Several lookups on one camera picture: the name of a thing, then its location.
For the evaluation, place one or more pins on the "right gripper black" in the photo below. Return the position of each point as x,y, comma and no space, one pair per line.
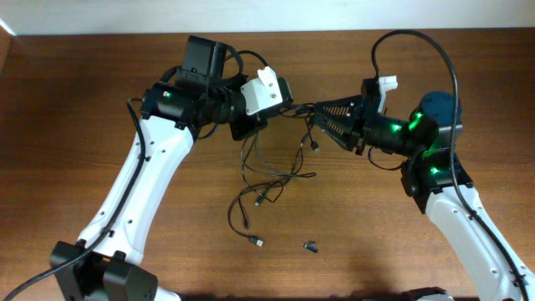
356,132

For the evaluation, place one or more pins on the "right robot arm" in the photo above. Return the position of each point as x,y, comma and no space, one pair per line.
434,177

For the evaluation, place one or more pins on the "small black adapter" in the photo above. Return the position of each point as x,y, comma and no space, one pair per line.
311,246

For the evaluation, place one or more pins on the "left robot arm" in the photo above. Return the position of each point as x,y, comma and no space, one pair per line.
104,262

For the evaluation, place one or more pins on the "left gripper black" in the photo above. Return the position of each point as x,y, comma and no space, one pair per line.
244,126

